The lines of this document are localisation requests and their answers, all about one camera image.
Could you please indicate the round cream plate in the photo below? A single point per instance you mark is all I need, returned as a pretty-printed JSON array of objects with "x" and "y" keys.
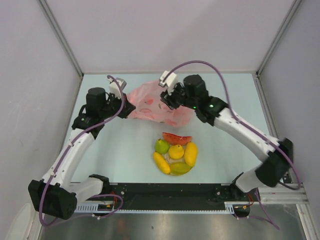
[{"x": 170, "y": 161}]

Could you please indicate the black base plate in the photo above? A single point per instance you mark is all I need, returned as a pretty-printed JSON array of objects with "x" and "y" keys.
[{"x": 177, "y": 197}]

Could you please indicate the yellow fake fruit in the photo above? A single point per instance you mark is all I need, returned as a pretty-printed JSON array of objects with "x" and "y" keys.
[{"x": 161, "y": 163}]

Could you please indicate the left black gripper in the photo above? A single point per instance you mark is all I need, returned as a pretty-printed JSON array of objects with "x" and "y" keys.
[{"x": 127, "y": 108}]

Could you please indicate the red watermelon slice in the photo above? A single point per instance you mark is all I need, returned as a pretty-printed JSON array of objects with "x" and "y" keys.
[{"x": 173, "y": 139}]

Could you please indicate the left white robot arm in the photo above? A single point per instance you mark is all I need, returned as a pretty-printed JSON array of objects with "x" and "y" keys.
[{"x": 52, "y": 195}]

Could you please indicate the yellow fake lemon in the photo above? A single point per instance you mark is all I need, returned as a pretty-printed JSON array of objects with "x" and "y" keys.
[{"x": 176, "y": 152}]

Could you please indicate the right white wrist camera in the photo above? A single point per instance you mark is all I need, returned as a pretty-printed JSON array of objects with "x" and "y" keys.
[{"x": 168, "y": 80}]

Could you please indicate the yellow fake mango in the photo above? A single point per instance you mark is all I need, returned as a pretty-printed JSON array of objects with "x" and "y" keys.
[{"x": 190, "y": 154}]

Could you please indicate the pink plastic bag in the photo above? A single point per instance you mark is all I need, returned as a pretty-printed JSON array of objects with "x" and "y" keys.
[{"x": 148, "y": 106}]

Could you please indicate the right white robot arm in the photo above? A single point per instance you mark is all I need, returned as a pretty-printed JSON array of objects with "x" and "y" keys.
[{"x": 276, "y": 155}]

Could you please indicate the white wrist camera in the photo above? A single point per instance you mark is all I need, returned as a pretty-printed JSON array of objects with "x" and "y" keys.
[
  {"x": 168, "y": 80},
  {"x": 116, "y": 86}
]

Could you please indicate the green fake pear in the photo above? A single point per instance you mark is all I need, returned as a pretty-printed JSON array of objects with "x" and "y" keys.
[{"x": 161, "y": 146}]

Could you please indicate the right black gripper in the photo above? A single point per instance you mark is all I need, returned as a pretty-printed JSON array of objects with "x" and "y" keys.
[{"x": 168, "y": 99}]

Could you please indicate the white slotted cable duct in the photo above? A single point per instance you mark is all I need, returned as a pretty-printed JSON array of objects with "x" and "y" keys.
[{"x": 106, "y": 208}]

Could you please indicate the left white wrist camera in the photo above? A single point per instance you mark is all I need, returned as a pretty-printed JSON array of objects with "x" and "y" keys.
[{"x": 116, "y": 86}]

